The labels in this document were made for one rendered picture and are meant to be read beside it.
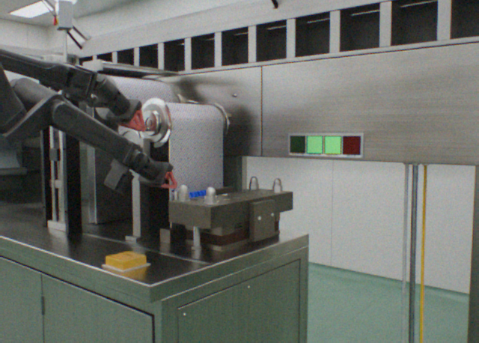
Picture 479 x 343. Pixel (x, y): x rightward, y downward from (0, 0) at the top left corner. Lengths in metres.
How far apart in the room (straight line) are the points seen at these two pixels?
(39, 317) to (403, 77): 1.24
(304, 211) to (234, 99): 2.70
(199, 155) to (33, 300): 0.67
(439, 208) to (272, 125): 2.40
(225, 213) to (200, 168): 0.25
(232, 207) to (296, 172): 2.96
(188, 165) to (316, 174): 2.78
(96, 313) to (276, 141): 0.74
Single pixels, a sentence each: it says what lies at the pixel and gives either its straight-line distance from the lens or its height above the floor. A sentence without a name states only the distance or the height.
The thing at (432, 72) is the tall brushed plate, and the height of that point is 1.38.
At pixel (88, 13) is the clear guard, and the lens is 2.18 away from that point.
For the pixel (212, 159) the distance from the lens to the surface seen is 1.48.
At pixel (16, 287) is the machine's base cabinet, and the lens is 1.63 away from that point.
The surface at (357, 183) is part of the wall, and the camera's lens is 3.93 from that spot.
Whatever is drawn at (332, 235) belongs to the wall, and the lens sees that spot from 4.10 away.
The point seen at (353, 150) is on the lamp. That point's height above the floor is 1.17.
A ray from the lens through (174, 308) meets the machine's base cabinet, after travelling 1.08.
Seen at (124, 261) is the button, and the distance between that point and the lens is 1.11.
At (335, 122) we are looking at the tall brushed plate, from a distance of 1.38.
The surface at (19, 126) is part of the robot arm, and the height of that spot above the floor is 1.23.
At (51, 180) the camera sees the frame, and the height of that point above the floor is 1.06.
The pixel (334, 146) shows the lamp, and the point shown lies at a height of 1.18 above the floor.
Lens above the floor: 1.22
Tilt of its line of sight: 5 degrees down
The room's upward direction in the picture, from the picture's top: straight up
